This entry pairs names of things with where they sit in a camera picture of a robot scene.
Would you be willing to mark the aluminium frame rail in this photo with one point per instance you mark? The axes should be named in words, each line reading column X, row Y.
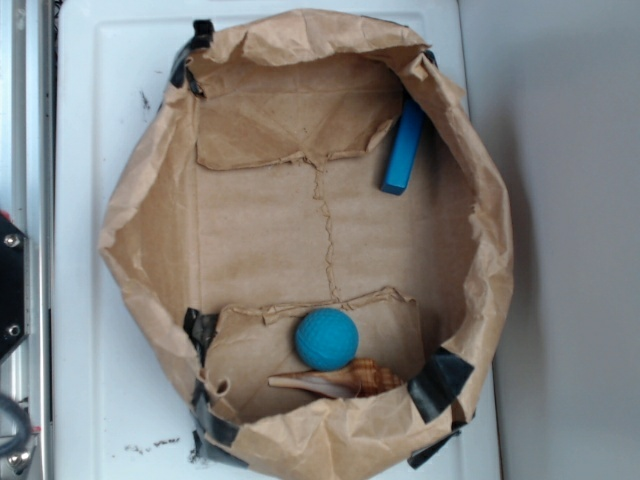
column 27, row 174

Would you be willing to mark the blue foam ball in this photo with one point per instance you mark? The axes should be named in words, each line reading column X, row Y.
column 326, row 339

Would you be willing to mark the brown paper bag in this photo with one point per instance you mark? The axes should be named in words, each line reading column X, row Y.
column 254, row 197

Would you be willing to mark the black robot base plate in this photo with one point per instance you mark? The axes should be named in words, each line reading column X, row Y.
column 12, row 287

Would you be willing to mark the blue rectangular block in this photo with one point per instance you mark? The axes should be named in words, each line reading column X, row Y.
column 404, row 149

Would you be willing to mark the orange striped conch shell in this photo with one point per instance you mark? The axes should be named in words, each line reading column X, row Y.
column 361, row 377

